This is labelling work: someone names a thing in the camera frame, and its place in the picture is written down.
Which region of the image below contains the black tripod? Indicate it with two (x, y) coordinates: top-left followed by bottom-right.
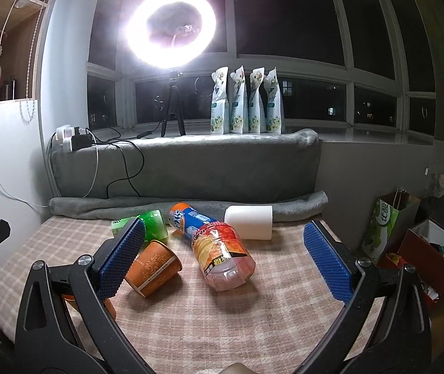
(160, 68), (187, 138)

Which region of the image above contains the white power strip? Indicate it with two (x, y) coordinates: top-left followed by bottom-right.
(54, 125), (90, 152)

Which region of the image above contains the red chips canister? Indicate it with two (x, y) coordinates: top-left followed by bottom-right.
(192, 221), (254, 291)

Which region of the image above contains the short white cable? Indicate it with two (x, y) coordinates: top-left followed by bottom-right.
(83, 145), (99, 199)

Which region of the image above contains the checked tablecloth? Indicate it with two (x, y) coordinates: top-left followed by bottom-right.
(0, 216), (386, 374)

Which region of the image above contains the red cardboard box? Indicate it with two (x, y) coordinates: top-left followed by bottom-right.
(378, 219), (444, 309)

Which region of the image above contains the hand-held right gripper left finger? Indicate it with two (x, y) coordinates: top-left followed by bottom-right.
(14, 217), (152, 374)

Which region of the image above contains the green shopping bag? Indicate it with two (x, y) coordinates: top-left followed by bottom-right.
(362, 191), (421, 261)

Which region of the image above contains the blue and orange bottle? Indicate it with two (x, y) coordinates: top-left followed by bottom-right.
(168, 203), (222, 242)

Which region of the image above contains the white paper roll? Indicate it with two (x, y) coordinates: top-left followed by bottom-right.
(224, 205), (274, 241)

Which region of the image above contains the ring light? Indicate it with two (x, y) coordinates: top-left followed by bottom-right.
(126, 0), (219, 67)

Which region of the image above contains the rolled grey blanket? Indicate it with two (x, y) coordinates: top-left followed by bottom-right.
(48, 190), (329, 221)

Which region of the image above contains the white window frame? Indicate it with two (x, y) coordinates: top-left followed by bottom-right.
(86, 0), (437, 143)

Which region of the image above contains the black cable with inline switch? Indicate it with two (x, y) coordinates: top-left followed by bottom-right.
(91, 122), (165, 143)

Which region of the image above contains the orange patterned paper cup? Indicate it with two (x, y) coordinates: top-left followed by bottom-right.
(125, 239), (183, 299)

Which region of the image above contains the dark bottle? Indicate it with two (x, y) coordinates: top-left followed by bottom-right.
(1, 76), (18, 100)

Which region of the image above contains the wooden shelf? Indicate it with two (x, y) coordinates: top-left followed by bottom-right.
(0, 0), (70, 106)

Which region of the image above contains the black charger plug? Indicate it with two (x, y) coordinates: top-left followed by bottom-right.
(71, 132), (95, 151)

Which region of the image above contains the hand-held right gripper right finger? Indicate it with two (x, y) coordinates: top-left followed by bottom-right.
(303, 219), (434, 374)

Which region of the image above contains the white and green pouch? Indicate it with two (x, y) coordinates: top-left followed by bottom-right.
(228, 66), (248, 134)
(210, 67), (230, 136)
(264, 68), (284, 134)
(247, 68), (266, 134)

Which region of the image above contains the green plastic bottle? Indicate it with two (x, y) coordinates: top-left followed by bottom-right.
(111, 209), (169, 242)

